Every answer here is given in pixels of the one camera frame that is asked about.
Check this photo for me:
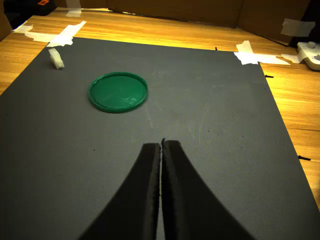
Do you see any small white plastic terminal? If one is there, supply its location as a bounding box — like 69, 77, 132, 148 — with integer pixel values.
48, 47, 65, 70

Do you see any round green lid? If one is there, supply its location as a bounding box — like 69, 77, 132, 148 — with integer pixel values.
88, 71, 149, 114

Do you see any dark grey mat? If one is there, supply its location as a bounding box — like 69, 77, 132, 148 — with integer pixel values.
0, 36, 320, 240

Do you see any white tape strip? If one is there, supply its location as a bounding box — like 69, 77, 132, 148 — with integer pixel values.
233, 51, 291, 66
281, 53, 308, 64
46, 20, 87, 48
24, 31, 61, 43
65, 0, 82, 18
280, 18, 316, 38
12, 23, 34, 34
236, 40, 255, 55

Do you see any brown cardboard partition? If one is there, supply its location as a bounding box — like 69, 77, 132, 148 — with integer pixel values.
53, 0, 109, 10
107, 0, 245, 29
0, 0, 13, 42
237, 0, 311, 46

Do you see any black case with orange label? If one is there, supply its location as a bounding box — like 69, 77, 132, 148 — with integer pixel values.
2, 0, 58, 18

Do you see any small white bracket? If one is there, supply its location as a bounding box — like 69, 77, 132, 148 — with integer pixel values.
296, 41, 320, 71

